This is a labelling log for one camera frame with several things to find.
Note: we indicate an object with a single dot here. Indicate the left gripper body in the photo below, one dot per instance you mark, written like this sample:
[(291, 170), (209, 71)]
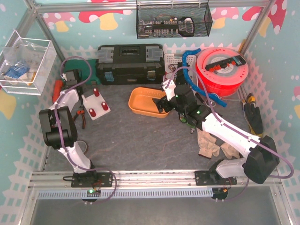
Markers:
[(71, 76)]

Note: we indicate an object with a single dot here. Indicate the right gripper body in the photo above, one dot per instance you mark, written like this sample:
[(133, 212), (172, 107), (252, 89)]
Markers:
[(164, 103)]

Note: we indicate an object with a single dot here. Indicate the orange plastic bin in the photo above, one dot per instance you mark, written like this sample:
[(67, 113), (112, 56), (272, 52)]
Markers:
[(141, 102)]

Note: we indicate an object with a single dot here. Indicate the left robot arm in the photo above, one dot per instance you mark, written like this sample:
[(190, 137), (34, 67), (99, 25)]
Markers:
[(57, 124)]

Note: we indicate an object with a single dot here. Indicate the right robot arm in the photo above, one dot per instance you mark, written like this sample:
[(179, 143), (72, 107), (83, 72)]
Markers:
[(260, 156)]

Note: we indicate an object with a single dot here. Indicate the orange multimeter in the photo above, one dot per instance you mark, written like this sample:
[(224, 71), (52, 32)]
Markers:
[(57, 89)]

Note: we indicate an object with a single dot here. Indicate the green tool case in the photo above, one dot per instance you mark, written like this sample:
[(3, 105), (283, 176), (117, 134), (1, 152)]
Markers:
[(84, 69)]

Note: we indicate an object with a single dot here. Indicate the white perforated basket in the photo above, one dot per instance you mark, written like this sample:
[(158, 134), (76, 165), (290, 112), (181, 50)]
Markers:
[(174, 61)]

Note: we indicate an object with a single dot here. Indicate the clear acrylic box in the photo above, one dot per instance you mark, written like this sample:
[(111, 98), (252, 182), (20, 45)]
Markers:
[(38, 54)]

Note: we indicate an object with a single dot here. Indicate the black toolbox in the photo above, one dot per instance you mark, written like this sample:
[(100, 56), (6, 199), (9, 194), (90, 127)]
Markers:
[(130, 64)]

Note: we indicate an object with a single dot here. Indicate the blue white glove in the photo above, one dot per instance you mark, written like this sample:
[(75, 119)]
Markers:
[(18, 71)]

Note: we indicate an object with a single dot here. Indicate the beige work glove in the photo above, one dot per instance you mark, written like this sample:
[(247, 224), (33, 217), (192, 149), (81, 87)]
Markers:
[(210, 146)]

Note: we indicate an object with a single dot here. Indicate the orange filament spool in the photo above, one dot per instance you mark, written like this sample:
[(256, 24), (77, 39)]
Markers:
[(224, 82)]

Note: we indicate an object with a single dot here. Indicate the black terminal strip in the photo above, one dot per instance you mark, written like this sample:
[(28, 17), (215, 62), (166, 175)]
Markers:
[(236, 60)]

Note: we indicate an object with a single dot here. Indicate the black yellow work glove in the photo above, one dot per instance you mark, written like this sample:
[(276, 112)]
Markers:
[(253, 118)]

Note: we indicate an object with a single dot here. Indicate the aluminium front rail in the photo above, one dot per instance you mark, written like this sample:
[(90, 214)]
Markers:
[(139, 179)]

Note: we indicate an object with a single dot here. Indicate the black wire mesh basket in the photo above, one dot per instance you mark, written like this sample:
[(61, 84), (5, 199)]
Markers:
[(173, 21)]

